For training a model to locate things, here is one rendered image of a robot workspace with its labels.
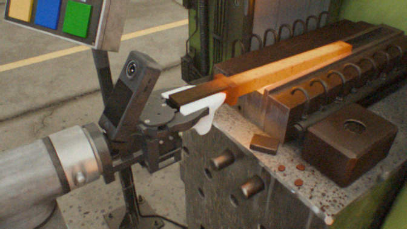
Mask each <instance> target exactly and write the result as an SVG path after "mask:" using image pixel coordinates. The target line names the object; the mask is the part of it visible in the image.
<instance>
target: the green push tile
mask: <svg viewBox="0 0 407 229"><path fill-rule="evenodd" d="M92 13H93V6H92V5H87V4H83V3H79V2H74V1H68V3H67V10H66V14H65V18H64V24H63V29H62V31H63V32H65V33H69V34H72V35H74V36H78V37H81V38H85V39H87V37H88V30H89V26H90V19H91V16H92Z"/></svg>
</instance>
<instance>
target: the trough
mask: <svg viewBox="0 0 407 229"><path fill-rule="evenodd" d="M393 33H395V31H394V30H390V29H388V28H384V27H379V28H377V29H375V30H371V31H369V32H366V33H365V34H363V35H360V36H357V37H355V38H352V39H350V40H347V41H344V42H345V43H347V44H350V45H352V49H351V51H352V50H355V49H357V48H360V47H363V45H365V44H368V43H370V42H373V41H376V40H378V39H380V38H382V37H385V36H388V35H390V34H393ZM257 91H259V92H260V93H262V94H263V91H264V88H260V89H258V90H257Z"/></svg>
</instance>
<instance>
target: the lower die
mask: <svg viewBox="0 0 407 229"><path fill-rule="evenodd" d="M379 27H384V28H388V29H390V30H394V31H395V33H393V34H390V35H388V36H385V37H382V38H380V39H378V40H376V41H373V42H370V43H368V44H365V45H363V47H360V48H357V49H355V50H352V51H350V52H347V53H345V54H342V55H340V56H338V57H336V58H333V59H332V60H329V61H327V62H324V63H322V64H320V65H317V66H315V67H312V68H310V69H307V70H305V71H302V72H301V73H299V74H297V75H294V76H292V77H289V78H287V79H284V80H282V81H279V82H276V83H275V84H273V85H271V86H269V87H266V88H264V91H263V94H262V93H260V92H259V91H257V90H254V91H252V92H249V93H247V94H244V95H241V96H239V97H238V98H237V104H236V105H232V107H233V108H234V109H236V110H237V111H238V112H239V113H241V114H242V115H244V116H246V117H247V118H248V119H249V120H250V121H251V122H253V123H254V124H256V125H257V126H259V127H260V128H261V129H263V130H264V132H266V133H267V134H269V135H270V136H272V137H273V138H276V139H280V141H279V143H281V144H282V145H284V144H286V143H287V142H288V141H290V140H293V139H294V136H293V135H291V134H290V126H293V123H295V122H297V121H298V120H299V119H300V117H301V115H302V114H303V110H304V109H305V104H306V97H305V95H304V94H303V93H302V92H301V91H298V90H297V91H295V94H294V95H291V94H290V91H291V89H293V88H294V87H302V88H303V89H305V90H306V91H307V92H308V94H309V98H310V104H309V109H308V114H307V115H310V114H311V113H313V112H315V111H317V110H318V109H319V107H320V105H321V104H322V99H323V95H324V92H325V90H324V87H323V85H322V84H321V83H319V82H314V83H313V86H312V87H310V86H309V82H310V80H312V79H313V78H320V79H322V80H324V81H325V82H326V85H327V86H328V97H327V99H326V104H325V106H326V105H328V104H330V103H332V102H334V101H335V100H336V97H337V95H338V94H339V90H340V86H341V84H342V81H341V78H340V77H339V76H338V75H335V74H332V75H331V77H329V78H327V77H326V75H327V73H328V72H329V71H331V70H338V71H339V72H341V74H342V75H344V77H345V79H346V85H345V89H344V92H343V94H342V97H345V96H346V95H348V94H349V93H350V92H351V90H352V88H353V87H354V85H355V82H356V78H357V77H358V72H357V70H356V69H355V68H354V67H351V66H350V67H347V68H346V70H345V71H344V70H342V67H343V66H344V65H345V64H347V63H353V64H355V65H358V66H359V67H360V69H361V72H362V77H361V80H360V83H359V87H358V89H359V88H361V87H363V86H364V85H366V81H367V80H368V79H369V76H370V74H371V72H372V68H373V66H372V63H370V62H369V61H368V60H363V61H362V62H361V63H360V64H358V63H357V61H358V60H359V58H360V57H362V56H369V57H371V53H373V52H374V51H376V50H384V48H385V47H386V46H388V44H398V46H400V47H401V48H402V49H403V58H402V61H401V62H400V64H399V67H401V66H403V65H407V36H406V35H404V33H405V31H404V30H400V29H398V28H395V27H391V26H389V25H385V24H380V25H377V26H376V25H372V24H369V23H367V22H363V21H360V22H356V23H355V22H351V21H350V20H348V19H342V20H339V21H336V22H334V23H333V24H329V25H326V26H323V27H320V28H318V29H314V30H311V31H309V32H307V33H306V34H303V33H302V34H299V35H297V36H295V37H292V38H289V39H286V40H284V41H280V42H278V43H277V44H271V45H267V46H265V47H262V48H259V49H257V50H255V51H251V52H249V53H246V54H245V55H243V56H242V55H240V56H236V57H235V58H231V59H227V60H225V61H222V62H220V63H218V64H214V68H213V80H214V75H218V74H220V73H221V74H222V75H224V76H225V77H227V78H228V77H230V76H234V75H238V74H240V73H242V72H245V71H248V70H252V69H254V68H258V67H261V66H264V65H267V64H272V63H274V62H277V61H279V60H282V59H285V58H288V57H291V56H295V55H298V54H301V53H305V52H308V51H311V50H314V49H317V48H319V47H322V46H324V45H328V44H332V43H335V42H338V41H342V42H344V41H347V40H350V39H352V38H355V37H357V36H360V35H363V34H365V33H366V32H369V31H371V30H375V29H377V28H379ZM386 52H387V53H388V54H389V55H390V59H391V61H390V64H389V67H388V69H387V72H386V74H388V73H390V72H391V71H392V69H393V67H394V66H395V64H396V62H397V60H398V56H399V51H398V50H397V49H396V48H395V47H391V48H389V49H388V51H386ZM371 58H373V60H375V62H376V65H377V68H376V72H375V75H374V78H373V80H372V81H374V80H376V79H378V78H379V77H380V74H381V73H382V71H383V68H384V66H385V63H386V57H385V55H383V54H382V53H377V54H376V55H375V56H374V57H371ZM238 105H240V106H241V110H239V109H238Z"/></svg>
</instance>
